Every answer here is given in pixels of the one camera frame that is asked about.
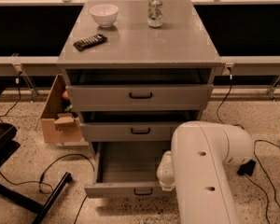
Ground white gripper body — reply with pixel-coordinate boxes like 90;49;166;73
157;151;175;191

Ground white bowl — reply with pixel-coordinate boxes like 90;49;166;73
90;4;119;27

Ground dark snack bar packet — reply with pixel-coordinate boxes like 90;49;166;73
73;34;107;51

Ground black power adapter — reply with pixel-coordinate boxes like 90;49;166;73
237;160;256;176

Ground grey top drawer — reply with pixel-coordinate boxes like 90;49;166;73
66;85;213;111

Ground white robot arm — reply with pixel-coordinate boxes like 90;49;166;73
157;121;254;224

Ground black chair base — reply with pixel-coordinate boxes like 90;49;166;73
0;91;73;224

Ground orange fruit in box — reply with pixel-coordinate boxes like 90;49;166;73
62;91;69;101

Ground cardboard box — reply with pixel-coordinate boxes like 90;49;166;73
41;75;83;145

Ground grey drawer cabinet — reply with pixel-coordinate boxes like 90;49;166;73
57;0;223;167

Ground grey bottom drawer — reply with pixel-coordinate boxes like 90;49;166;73
85;141;175;198

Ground black cable wall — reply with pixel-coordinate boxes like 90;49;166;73
216;66;245;130
0;71;23;123

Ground black cable left wall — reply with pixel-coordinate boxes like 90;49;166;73
0;71;23;123

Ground black floor cable left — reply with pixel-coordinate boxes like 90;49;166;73
0;153;96;224

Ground black cable right wall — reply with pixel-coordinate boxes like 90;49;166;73
216;66;245;130

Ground grey drawer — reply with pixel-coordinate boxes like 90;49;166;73
80;122;181;142
66;85;213;111
85;141;175;198

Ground grey middle drawer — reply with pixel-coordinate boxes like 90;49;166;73
80;122;181;142

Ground black looping cable right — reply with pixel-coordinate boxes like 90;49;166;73
244;139;280;224

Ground white green soda can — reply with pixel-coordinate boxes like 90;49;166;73
147;0;162;28

